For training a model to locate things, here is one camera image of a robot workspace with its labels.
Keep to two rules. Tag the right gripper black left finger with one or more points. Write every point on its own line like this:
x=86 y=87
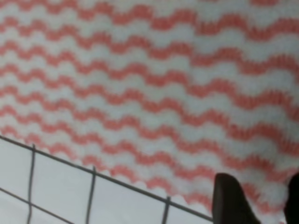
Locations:
x=230 y=205

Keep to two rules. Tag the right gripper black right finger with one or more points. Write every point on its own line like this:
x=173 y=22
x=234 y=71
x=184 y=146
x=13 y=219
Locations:
x=291 y=209

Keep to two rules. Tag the pink wavy striped towel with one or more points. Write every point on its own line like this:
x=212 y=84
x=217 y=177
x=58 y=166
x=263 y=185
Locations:
x=164 y=92

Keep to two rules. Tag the white black grid tablecloth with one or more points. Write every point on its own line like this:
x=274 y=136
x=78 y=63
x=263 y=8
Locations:
x=38 y=188

